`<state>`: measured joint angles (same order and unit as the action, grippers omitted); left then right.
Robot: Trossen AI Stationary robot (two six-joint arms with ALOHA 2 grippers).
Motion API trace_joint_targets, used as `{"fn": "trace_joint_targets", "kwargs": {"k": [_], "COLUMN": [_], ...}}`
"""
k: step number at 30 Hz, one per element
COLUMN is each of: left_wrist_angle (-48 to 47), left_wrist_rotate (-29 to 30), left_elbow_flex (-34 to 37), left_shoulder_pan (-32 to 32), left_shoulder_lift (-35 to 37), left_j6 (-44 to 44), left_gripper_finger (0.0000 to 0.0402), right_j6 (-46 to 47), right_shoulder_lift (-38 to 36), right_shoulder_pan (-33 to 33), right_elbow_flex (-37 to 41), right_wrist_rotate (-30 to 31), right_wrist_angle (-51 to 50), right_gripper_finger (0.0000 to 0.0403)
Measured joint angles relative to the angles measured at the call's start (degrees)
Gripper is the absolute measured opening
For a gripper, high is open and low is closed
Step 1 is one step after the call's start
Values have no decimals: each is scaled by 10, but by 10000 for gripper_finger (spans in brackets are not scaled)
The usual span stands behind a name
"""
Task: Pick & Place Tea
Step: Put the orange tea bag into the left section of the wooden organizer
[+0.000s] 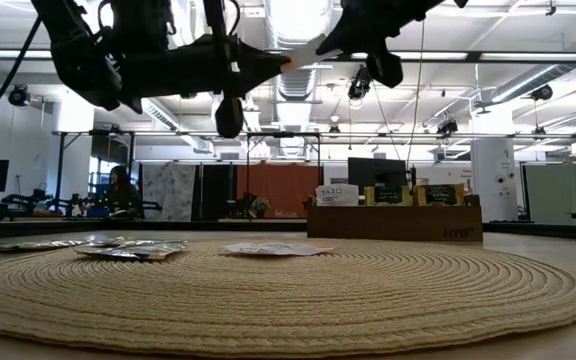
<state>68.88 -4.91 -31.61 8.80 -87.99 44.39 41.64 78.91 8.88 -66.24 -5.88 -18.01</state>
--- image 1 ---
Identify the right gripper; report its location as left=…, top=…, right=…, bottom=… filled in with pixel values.
left=316, top=0, right=469, bottom=89

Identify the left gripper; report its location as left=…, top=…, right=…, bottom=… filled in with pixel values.
left=117, top=0, right=292, bottom=139

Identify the white and orange tea packet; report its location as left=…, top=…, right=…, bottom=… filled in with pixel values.
left=220, top=242, right=335, bottom=258
left=280, top=32, right=343, bottom=72
left=315, top=183, right=360, bottom=207

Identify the wooden tea organizer box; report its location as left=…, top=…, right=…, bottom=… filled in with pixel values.
left=306, top=194, right=484, bottom=243

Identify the black ceiling spotlight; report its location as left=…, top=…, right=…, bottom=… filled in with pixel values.
left=346, top=64, right=374, bottom=101
left=7, top=83, right=30, bottom=108
left=436, top=118, right=460, bottom=136
left=530, top=83, right=554, bottom=102

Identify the black metal gantry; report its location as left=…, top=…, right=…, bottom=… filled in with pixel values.
left=244, top=130, right=322, bottom=221
left=52, top=128, right=137, bottom=217

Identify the black partition panel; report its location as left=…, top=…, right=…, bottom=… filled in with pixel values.
left=201, top=163, right=233, bottom=221

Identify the background potted plant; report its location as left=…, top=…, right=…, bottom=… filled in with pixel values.
left=250, top=196, right=272, bottom=219

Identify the patterned grey curtain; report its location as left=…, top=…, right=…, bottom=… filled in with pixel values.
left=141, top=162, right=197, bottom=222

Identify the person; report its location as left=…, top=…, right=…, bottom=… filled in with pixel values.
left=107, top=165, right=142, bottom=219

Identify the white pillar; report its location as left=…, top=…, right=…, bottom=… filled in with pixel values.
left=470, top=137, right=518, bottom=224

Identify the round woven placemat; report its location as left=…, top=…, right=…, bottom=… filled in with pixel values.
left=0, top=238, right=576, bottom=359

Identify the orange partition wall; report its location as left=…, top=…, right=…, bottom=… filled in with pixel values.
left=236, top=163, right=322, bottom=219

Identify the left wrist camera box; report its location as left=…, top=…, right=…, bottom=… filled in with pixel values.
left=110, top=0, right=177, bottom=51

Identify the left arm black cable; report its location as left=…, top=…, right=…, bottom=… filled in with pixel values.
left=0, top=17, right=43, bottom=135

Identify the grey partition wall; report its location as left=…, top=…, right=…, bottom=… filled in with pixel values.
left=522, top=163, right=576, bottom=225

